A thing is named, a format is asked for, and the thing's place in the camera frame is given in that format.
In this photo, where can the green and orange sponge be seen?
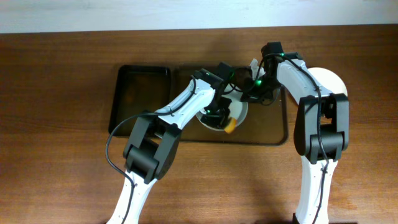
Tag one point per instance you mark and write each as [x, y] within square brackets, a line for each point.
[230, 125]

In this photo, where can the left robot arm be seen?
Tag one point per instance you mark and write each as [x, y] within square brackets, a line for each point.
[153, 142]

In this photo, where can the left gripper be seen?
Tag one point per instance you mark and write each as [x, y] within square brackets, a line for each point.
[217, 115]

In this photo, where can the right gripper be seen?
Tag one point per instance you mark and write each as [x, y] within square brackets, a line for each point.
[252, 93]

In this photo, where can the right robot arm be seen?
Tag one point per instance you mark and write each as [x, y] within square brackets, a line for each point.
[321, 131]

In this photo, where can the brown large serving tray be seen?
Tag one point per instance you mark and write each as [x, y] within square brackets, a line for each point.
[263, 125]

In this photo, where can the black small tray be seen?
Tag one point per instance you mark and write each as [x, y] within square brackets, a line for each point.
[139, 89]

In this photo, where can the white plate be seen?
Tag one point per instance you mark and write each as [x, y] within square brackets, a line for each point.
[329, 80]
[238, 108]

